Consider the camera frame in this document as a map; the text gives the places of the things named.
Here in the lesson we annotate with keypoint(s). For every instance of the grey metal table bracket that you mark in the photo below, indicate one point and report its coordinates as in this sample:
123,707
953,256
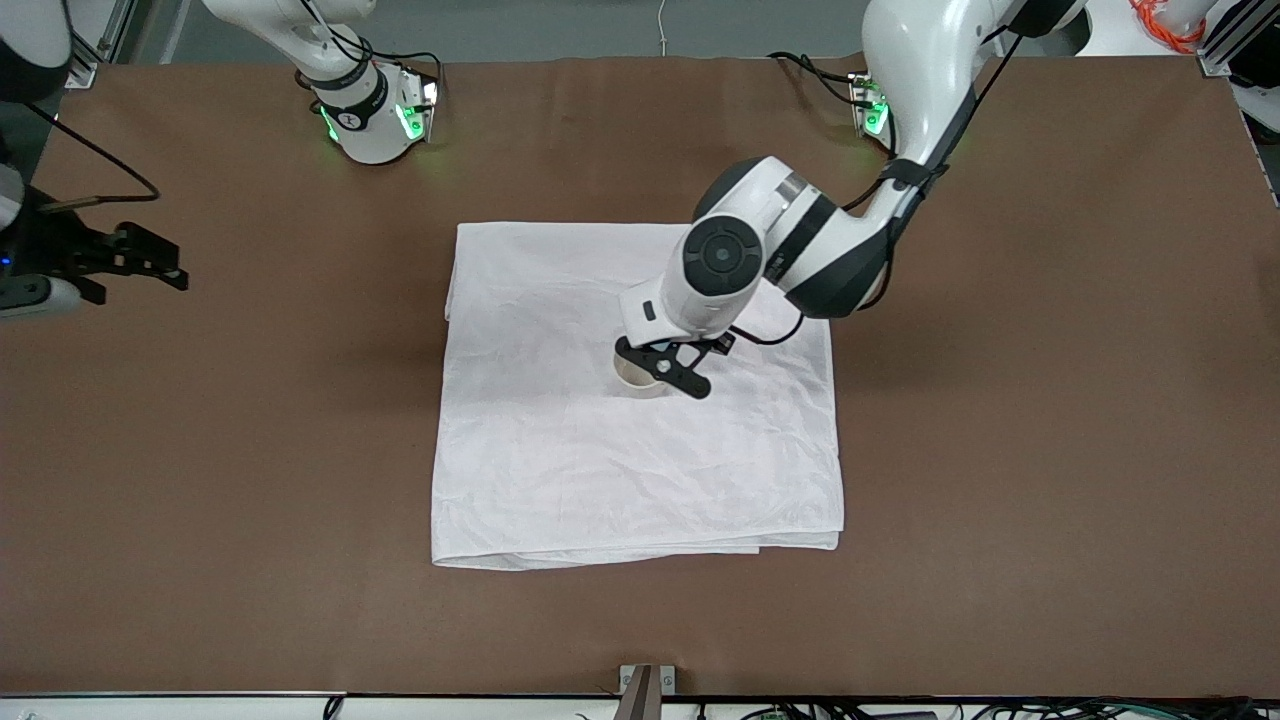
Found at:
646,688

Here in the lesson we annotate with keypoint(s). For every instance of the white folded cloth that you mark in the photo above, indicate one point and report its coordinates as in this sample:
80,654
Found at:
600,470

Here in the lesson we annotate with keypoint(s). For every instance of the aluminium frame profile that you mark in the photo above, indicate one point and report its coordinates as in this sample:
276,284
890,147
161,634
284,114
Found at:
95,50
1225,35

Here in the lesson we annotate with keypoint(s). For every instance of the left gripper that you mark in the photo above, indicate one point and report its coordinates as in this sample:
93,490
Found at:
718,343

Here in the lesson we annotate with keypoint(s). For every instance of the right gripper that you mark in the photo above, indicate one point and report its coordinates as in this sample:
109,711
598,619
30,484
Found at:
52,247

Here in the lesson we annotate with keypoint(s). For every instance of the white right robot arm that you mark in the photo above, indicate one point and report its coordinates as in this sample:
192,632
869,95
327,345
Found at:
350,90

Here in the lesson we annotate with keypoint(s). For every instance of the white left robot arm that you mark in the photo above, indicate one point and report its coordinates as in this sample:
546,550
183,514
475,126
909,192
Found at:
920,60

